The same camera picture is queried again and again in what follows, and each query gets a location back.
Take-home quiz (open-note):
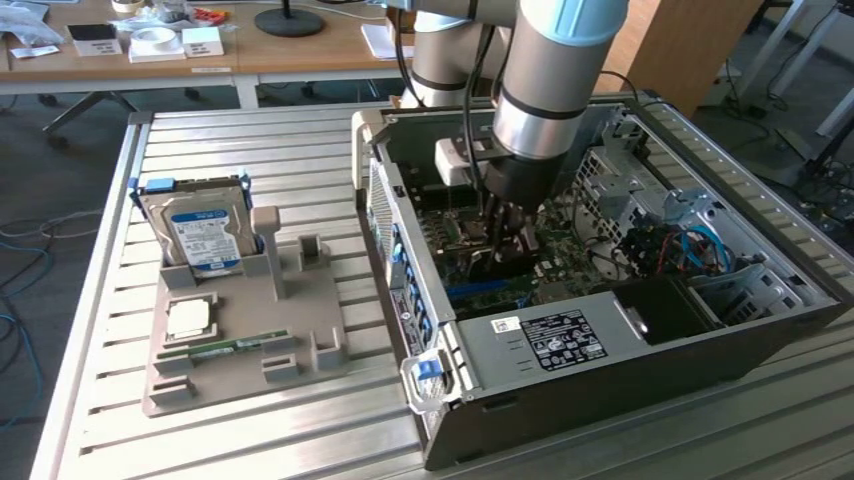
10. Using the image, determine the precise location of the white tape roll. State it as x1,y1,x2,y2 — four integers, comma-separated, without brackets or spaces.
131,27,182,51

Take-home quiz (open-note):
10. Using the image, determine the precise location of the white label card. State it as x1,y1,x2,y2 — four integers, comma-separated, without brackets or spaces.
8,44,63,61

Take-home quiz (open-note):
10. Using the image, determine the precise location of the plain white box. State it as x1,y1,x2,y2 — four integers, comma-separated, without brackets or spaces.
180,26,224,59

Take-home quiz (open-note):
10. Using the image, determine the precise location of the CPU socket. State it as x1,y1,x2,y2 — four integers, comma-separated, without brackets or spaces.
443,208,497,251

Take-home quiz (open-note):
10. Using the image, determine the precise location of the red wire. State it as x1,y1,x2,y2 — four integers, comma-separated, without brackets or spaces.
655,232,690,274

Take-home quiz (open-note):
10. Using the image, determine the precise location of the blue wire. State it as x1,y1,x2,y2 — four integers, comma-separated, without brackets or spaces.
673,224,737,274

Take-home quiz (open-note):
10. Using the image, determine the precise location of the graphics card with black cooler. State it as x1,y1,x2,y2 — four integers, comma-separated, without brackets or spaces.
465,234,537,285

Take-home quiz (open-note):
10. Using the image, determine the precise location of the blue floor cable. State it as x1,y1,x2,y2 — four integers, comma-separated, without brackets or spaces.
0,239,50,432

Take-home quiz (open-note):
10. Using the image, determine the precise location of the green motherboard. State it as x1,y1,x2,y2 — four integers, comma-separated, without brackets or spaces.
417,184,635,321

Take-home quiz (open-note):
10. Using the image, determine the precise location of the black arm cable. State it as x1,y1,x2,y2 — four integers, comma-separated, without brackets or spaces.
393,9,513,196

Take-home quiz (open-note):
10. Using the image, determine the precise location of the silver CPU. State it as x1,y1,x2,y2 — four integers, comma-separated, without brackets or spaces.
164,301,214,337

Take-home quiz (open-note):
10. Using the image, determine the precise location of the black lamp base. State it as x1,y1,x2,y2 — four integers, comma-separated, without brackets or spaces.
254,0,329,38

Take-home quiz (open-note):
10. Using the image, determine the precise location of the white box with black top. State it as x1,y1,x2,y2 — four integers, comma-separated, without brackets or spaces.
66,23,124,58

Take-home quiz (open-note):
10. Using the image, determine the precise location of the blue expansion slot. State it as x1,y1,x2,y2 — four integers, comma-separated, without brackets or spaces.
443,279,517,307

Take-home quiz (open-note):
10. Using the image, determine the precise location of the brown cardboard box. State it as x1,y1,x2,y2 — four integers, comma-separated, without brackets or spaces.
385,4,419,36

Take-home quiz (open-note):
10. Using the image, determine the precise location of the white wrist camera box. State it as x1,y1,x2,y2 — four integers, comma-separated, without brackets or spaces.
433,138,501,187

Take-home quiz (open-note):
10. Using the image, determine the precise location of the open black PC case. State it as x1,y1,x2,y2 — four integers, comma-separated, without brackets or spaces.
351,89,849,471

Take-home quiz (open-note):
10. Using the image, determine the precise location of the white booklet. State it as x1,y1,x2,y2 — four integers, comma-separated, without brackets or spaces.
361,22,417,62

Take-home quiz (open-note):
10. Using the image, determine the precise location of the clear plastic bag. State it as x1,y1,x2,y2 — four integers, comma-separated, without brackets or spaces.
0,0,66,47

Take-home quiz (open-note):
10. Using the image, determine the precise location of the wooden desk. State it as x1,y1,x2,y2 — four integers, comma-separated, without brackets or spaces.
0,0,606,146

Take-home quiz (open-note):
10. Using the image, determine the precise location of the black cable behind case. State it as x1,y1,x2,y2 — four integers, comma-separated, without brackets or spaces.
597,69,643,100

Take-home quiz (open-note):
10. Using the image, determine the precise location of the blue card retainer strip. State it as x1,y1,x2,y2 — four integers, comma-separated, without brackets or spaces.
390,223,435,351

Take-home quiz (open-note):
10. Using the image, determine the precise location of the green RAM stick with label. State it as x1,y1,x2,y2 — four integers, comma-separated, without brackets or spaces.
156,329,290,360

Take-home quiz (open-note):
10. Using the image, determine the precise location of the silver drive cage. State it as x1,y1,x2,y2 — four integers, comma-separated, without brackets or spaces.
566,144,723,236

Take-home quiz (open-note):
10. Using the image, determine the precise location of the wooden cabinet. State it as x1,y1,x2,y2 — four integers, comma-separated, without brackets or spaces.
597,0,766,119

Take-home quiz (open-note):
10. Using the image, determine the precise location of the white floor cable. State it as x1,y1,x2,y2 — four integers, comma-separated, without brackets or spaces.
0,206,107,242

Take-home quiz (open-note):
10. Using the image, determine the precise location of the white table frame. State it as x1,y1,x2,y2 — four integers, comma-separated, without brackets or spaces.
736,0,854,137

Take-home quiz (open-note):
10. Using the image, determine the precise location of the hard disk with blue label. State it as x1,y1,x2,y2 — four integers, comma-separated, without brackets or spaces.
124,169,262,280

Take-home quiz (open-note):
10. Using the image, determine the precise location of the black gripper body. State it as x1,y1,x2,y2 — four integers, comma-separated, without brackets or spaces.
482,153,570,212

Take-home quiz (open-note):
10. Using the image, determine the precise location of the flat white box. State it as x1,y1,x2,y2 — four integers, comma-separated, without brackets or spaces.
127,40,190,65

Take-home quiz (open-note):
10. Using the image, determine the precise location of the grey parts rack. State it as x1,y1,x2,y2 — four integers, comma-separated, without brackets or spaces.
142,205,353,420

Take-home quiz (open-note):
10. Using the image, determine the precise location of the grey power supply unit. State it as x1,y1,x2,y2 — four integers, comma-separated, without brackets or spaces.
457,292,650,392

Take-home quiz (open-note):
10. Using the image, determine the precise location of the orange packet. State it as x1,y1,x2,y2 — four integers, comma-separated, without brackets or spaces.
188,5,232,27

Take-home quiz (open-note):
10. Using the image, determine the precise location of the silver disk bay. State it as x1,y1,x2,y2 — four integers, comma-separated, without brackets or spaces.
686,264,810,327

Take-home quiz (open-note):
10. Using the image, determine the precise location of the silver latch with blue tab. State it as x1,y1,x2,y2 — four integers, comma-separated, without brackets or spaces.
398,347,463,416

